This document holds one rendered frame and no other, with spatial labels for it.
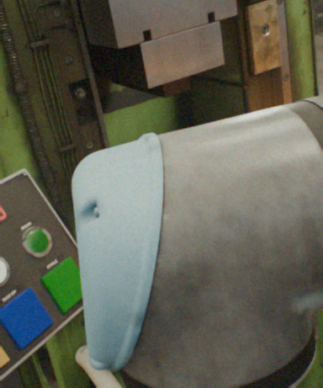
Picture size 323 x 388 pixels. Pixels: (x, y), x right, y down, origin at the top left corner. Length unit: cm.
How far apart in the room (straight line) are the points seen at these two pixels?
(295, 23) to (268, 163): 137
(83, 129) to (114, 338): 108
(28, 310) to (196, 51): 64
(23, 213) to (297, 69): 90
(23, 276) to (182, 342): 78
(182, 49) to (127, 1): 16
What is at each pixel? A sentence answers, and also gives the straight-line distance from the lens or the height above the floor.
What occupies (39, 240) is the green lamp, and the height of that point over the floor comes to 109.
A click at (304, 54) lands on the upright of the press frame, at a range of 167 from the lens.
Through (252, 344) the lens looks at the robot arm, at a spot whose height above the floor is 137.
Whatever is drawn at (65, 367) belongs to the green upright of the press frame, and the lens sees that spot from 155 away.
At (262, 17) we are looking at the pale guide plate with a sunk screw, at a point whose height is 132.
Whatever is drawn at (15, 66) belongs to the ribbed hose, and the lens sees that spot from 124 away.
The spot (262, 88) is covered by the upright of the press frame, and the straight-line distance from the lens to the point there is 158.
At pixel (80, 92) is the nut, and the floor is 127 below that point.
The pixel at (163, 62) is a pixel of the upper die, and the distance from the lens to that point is 124.
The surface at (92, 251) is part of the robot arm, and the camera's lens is 27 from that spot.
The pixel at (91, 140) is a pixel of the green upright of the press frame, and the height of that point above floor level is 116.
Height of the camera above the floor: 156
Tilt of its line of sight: 22 degrees down
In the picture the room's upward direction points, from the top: 11 degrees counter-clockwise
